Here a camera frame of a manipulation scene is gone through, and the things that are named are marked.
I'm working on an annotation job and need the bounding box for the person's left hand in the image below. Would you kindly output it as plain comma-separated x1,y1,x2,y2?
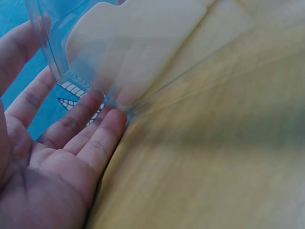
0,14,128,229

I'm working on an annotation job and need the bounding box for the clear plastic container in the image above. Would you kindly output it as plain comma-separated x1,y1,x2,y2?
25,0,305,120

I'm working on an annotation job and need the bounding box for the cream white flat plastic lid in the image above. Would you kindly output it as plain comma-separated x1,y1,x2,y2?
66,0,208,104

